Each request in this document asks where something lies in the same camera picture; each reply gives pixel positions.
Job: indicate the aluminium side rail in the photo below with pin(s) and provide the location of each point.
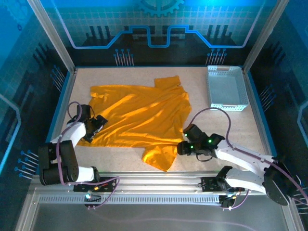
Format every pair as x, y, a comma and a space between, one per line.
66, 96
253, 96

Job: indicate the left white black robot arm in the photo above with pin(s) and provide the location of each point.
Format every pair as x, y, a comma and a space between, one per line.
74, 133

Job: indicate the grey metal panel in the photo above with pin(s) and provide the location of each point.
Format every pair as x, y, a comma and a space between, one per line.
144, 211

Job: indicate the aluminium frame beam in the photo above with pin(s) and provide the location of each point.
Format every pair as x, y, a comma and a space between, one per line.
158, 180

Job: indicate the orange t-shirt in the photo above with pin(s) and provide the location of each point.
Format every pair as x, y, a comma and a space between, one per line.
139, 115

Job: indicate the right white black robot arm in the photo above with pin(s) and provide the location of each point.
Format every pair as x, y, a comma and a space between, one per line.
240, 156

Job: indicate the black controller box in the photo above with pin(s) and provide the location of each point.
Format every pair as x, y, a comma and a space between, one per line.
226, 202
95, 198

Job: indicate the white perforated plastic basket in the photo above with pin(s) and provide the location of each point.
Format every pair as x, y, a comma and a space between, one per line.
226, 86

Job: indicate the aluminium frame post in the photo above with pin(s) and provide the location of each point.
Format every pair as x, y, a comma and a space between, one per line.
51, 36
265, 36

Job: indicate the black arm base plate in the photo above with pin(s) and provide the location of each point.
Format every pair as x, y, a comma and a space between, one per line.
109, 184
208, 184

